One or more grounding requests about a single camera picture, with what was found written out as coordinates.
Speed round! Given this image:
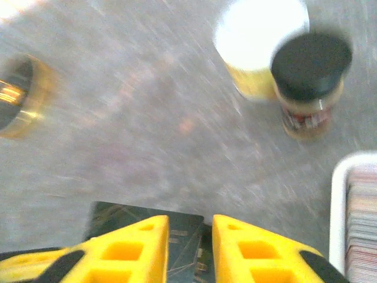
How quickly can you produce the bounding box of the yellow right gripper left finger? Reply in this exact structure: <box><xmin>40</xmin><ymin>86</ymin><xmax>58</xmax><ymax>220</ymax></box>
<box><xmin>0</xmin><ymin>215</ymin><xmax>170</xmax><ymax>283</ymax></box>

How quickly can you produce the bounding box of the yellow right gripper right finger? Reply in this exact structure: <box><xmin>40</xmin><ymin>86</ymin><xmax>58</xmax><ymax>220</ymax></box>
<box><xmin>212</xmin><ymin>214</ymin><xmax>351</xmax><ymax>283</ymax></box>

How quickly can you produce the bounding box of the white plastic card tray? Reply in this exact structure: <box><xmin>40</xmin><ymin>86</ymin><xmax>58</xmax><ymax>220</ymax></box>
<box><xmin>329</xmin><ymin>152</ymin><xmax>377</xmax><ymax>277</ymax></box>

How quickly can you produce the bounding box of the stack of coloured cards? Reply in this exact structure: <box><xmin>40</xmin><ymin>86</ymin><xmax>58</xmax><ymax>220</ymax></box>
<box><xmin>346</xmin><ymin>167</ymin><xmax>377</xmax><ymax>275</ymax></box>

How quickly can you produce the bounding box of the small black-capped spice bottle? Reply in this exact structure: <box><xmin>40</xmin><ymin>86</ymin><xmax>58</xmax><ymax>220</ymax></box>
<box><xmin>270</xmin><ymin>31</ymin><xmax>353</xmax><ymax>142</ymax></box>

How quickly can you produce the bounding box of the gold tin can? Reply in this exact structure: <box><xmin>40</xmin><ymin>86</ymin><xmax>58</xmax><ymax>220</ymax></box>
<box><xmin>214</xmin><ymin>0</ymin><xmax>310</xmax><ymax>101</ymax></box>

